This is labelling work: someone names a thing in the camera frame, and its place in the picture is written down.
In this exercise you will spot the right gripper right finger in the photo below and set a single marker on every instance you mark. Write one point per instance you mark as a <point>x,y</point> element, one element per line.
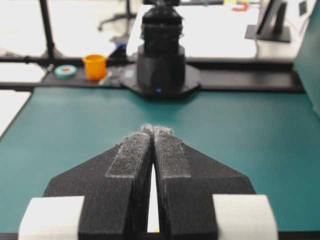
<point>203,199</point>

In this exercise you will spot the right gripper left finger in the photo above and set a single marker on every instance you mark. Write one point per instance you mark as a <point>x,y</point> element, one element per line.
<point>103,198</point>

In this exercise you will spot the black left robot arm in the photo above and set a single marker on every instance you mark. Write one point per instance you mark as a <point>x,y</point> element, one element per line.
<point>161,70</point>

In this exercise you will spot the orange plastic cup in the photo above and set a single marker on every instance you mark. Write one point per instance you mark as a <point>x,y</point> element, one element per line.
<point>95,66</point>

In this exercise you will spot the teal tape roll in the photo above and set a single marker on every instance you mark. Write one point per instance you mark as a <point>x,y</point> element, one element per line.
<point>65,71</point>

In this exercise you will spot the black side tray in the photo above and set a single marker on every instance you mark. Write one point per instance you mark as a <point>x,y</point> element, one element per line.
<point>214,76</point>

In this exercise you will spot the black monitor stand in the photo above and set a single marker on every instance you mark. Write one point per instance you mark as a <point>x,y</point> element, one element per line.
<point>270,25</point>

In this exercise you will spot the black frame pole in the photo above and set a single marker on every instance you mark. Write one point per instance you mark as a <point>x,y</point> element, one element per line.
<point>50,45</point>

